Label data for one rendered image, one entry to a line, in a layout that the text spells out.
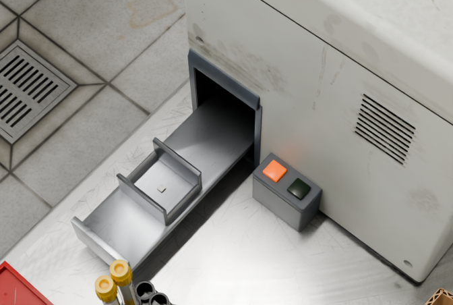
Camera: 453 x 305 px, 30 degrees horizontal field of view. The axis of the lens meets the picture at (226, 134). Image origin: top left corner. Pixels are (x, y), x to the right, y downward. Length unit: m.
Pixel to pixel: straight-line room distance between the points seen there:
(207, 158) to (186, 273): 0.11
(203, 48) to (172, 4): 1.34
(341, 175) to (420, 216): 0.08
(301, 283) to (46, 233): 0.24
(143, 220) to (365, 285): 0.21
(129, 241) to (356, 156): 0.22
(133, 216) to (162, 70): 1.21
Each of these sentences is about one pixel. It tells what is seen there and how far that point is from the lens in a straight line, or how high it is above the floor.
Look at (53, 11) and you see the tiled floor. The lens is 2.10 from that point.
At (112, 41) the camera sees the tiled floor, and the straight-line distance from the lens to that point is 2.02.
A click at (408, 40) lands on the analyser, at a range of 0.55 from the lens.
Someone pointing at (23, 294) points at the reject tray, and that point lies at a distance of 0.80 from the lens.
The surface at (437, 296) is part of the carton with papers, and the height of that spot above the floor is 1.02.
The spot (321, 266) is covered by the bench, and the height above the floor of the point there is 0.88.
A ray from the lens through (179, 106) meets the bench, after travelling 0.87.
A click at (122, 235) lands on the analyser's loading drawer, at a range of 0.76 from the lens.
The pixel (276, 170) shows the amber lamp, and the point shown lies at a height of 0.93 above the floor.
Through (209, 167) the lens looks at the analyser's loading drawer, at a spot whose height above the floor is 0.91.
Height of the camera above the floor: 1.61
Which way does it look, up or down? 60 degrees down
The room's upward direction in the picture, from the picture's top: 2 degrees counter-clockwise
